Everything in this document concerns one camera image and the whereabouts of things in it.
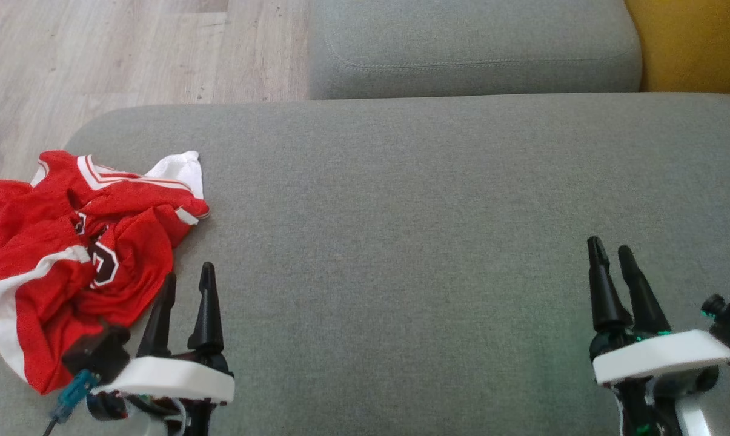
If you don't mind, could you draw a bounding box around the grey sofa cushion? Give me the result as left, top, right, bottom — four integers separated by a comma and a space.
308, 0, 643, 101

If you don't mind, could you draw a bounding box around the grey fabric sofa seat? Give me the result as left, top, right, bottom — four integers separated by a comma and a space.
0, 92, 730, 436

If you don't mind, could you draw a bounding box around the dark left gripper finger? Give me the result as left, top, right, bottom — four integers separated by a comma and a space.
136, 272, 178, 359
187, 262, 226, 360

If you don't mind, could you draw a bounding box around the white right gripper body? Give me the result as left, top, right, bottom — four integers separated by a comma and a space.
589, 329, 730, 436

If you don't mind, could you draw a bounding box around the yellow pillow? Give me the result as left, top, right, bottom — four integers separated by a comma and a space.
623, 0, 730, 96

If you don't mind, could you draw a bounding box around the red basketball jersey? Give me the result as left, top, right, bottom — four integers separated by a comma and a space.
0, 180, 178, 396

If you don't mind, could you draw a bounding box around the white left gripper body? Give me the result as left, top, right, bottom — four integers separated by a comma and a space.
86, 354, 236, 436

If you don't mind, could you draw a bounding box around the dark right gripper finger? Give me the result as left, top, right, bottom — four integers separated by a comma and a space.
617, 245, 673, 340
586, 236, 634, 335

